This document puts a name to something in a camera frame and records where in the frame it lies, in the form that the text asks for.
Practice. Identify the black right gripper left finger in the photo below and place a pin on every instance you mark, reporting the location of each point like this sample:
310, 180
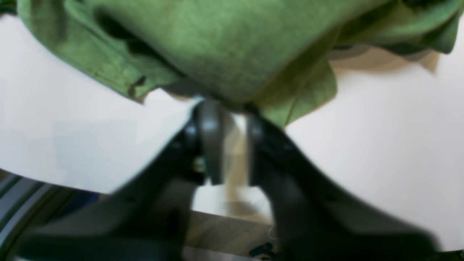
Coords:
147, 218

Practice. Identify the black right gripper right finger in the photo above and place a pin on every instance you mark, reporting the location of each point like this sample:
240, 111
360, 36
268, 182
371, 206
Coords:
316, 219

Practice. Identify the olive green t-shirt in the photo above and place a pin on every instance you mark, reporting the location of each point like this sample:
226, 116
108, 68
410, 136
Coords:
273, 53

